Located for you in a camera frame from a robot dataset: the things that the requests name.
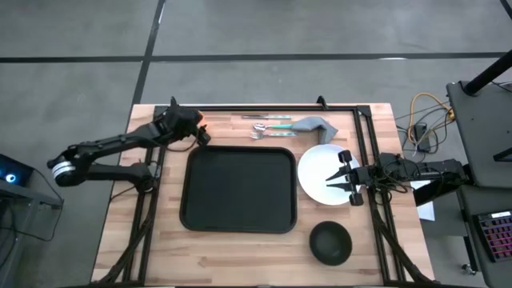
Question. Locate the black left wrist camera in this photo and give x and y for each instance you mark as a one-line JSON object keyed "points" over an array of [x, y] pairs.
{"points": [[186, 116]]}

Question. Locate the cart caster wheel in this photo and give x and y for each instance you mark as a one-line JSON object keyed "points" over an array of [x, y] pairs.
{"points": [[469, 269]]}

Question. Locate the dark grey desk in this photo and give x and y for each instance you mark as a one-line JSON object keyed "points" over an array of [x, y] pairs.
{"points": [[466, 200]]}

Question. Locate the grey side stand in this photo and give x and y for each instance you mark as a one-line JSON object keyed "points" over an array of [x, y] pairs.
{"points": [[32, 196]]}

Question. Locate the black pole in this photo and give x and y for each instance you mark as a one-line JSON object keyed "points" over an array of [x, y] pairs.
{"points": [[488, 74]]}

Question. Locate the white round plate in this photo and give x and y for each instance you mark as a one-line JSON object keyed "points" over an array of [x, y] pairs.
{"points": [[316, 172]]}

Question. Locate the black round bowl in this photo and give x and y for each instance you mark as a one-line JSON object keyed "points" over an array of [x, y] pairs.
{"points": [[330, 243]]}

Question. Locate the grey cloth napkin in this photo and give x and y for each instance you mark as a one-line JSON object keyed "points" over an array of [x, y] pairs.
{"points": [[316, 122]]}

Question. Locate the white paper sheet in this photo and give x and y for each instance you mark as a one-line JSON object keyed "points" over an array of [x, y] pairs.
{"points": [[428, 210]]}

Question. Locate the black power adapter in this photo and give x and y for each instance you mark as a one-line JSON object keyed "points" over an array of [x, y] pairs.
{"points": [[421, 132]]}

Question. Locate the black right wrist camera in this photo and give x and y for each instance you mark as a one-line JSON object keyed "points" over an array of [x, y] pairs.
{"points": [[389, 161]]}

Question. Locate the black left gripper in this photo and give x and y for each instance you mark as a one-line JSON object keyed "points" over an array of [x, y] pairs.
{"points": [[172, 128]]}

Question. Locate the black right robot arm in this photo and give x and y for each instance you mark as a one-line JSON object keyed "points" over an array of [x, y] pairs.
{"points": [[440, 168]]}

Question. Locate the black backlit keyboard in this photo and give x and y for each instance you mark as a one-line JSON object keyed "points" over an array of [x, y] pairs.
{"points": [[496, 236]]}

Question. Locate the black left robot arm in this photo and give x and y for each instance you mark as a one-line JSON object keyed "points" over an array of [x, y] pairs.
{"points": [[112, 141]]}

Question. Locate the black aluminium table frame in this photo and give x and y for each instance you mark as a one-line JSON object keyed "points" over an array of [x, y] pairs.
{"points": [[280, 108]]}

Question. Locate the computer with blue light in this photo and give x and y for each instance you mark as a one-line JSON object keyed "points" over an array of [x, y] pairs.
{"points": [[12, 172]]}

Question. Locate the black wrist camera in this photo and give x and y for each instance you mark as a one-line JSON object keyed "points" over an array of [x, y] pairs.
{"points": [[186, 116], [389, 161]]}

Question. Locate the grey equipment cart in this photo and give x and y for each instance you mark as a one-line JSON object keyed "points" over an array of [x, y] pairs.
{"points": [[480, 132]]}

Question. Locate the black plastic serving tray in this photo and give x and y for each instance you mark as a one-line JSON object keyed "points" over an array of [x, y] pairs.
{"points": [[240, 188]]}

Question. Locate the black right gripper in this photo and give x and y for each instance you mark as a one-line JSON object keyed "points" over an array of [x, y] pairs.
{"points": [[364, 177]]}

